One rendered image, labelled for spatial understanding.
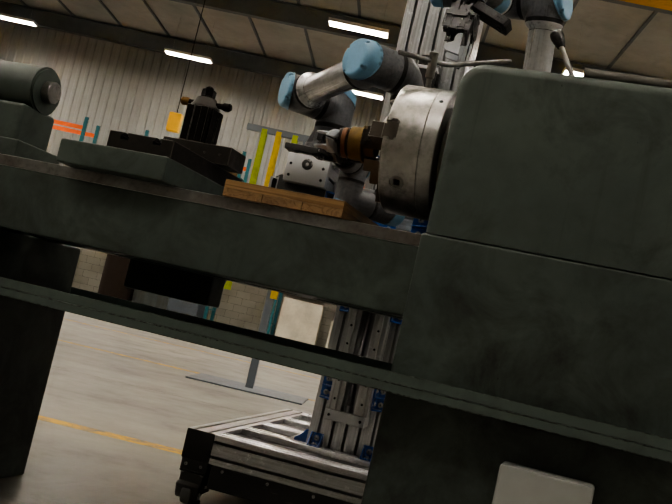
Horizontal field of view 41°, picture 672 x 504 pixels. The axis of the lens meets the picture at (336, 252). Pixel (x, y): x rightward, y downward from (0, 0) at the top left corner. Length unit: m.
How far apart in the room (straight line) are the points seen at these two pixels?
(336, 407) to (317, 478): 0.32
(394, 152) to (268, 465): 1.11
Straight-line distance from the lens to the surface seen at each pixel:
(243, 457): 2.78
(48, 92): 2.65
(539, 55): 2.88
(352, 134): 2.23
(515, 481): 1.83
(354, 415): 2.94
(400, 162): 2.07
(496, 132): 1.97
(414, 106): 2.11
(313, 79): 2.82
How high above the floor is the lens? 0.63
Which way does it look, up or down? 5 degrees up
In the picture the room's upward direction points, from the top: 13 degrees clockwise
